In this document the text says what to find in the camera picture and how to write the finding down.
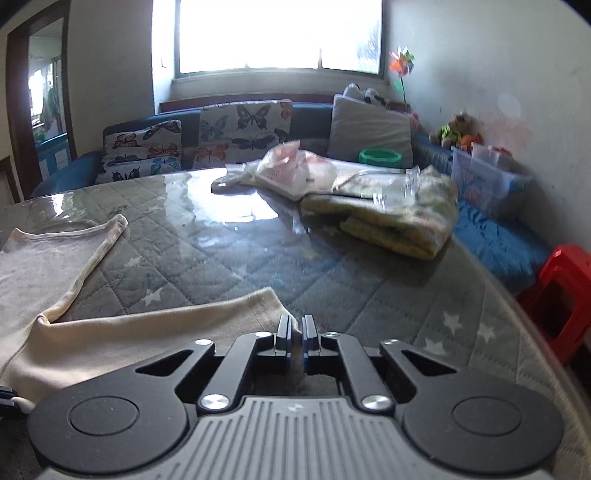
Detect green plastic bowl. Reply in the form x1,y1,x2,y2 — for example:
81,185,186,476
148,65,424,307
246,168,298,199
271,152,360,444
358,147,401,167

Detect folded green floral cloth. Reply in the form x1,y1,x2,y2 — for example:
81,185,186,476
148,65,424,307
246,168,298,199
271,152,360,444
300,165,460,262

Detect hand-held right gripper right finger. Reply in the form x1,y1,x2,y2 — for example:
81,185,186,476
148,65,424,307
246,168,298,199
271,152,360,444
301,314,459,413

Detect white plush toy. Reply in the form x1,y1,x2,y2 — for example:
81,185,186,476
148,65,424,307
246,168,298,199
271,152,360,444
343,82,393,108

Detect red plastic stool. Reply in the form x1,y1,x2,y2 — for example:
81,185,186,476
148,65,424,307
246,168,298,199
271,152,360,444
516,244,591,366

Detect grey quilted star table cover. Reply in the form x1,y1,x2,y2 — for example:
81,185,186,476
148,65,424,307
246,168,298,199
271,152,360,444
0,167,591,480

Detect pink plastic bag of clothes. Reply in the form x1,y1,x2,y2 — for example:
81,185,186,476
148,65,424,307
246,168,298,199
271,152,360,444
211,141,339,202

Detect clear plastic storage box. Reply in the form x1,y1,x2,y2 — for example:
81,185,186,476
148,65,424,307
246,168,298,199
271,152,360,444
450,143,533,217

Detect clear plastic bag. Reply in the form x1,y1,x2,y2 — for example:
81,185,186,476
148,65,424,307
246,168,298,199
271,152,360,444
332,166,422,205

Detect brown plush toy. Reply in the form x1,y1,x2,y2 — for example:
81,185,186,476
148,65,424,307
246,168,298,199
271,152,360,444
429,112,485,149

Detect small butterfly print pillow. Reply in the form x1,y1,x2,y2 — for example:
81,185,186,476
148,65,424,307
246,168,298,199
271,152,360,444
96,120,184,185

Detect blue sofa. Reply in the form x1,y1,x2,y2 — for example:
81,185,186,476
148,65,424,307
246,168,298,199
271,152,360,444
30,102,553,293

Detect beige tank top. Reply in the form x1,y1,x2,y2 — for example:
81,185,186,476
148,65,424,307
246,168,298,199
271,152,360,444
0,214,302,408

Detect grey pillow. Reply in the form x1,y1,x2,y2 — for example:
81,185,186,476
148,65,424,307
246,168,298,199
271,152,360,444
327,94,414,169

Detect large butterfly print pillow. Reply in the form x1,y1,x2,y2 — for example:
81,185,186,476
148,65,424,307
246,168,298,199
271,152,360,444
191,100,294,169

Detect window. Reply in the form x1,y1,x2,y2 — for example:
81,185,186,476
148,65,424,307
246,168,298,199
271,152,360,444
152,0,389,80

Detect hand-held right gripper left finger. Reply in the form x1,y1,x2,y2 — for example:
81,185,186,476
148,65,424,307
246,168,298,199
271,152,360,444
134,314,299,413

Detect dark wooden door frame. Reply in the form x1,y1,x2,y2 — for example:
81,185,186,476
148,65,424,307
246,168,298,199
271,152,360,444
4,0,77,205

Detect colourful pinwheel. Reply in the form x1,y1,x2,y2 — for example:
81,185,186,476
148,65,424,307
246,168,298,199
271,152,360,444
388,46,416,112

